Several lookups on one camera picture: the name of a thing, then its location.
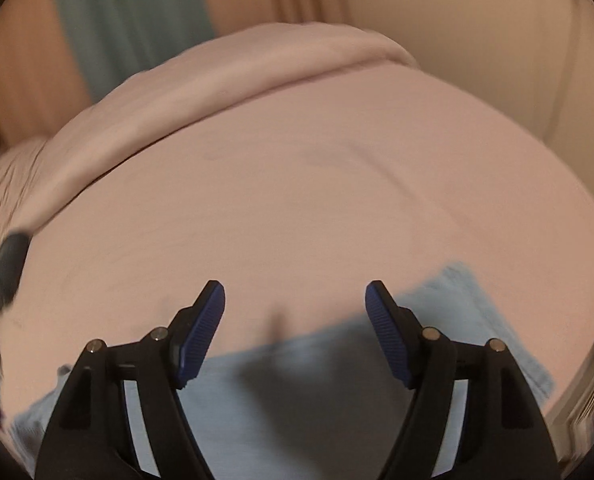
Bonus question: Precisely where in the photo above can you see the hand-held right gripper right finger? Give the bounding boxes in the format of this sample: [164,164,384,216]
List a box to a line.
[366,280,560,480]

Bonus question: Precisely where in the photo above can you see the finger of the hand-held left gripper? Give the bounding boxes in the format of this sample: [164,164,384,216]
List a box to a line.
[0,230,30,311]

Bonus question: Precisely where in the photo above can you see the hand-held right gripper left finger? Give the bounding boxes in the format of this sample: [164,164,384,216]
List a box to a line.
[36,280,226,480]

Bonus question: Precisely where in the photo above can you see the light blue denim pants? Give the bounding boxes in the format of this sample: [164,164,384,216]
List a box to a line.
[12,260,555,480]

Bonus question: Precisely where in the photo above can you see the pink bed sheet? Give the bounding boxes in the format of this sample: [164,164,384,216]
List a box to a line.
[0,60,594,480]

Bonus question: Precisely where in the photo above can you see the pink duvet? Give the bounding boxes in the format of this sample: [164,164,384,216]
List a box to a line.
[0,22,420,243]

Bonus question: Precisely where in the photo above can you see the teal curtain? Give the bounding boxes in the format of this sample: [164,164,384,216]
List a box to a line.
[49,0,216,104]

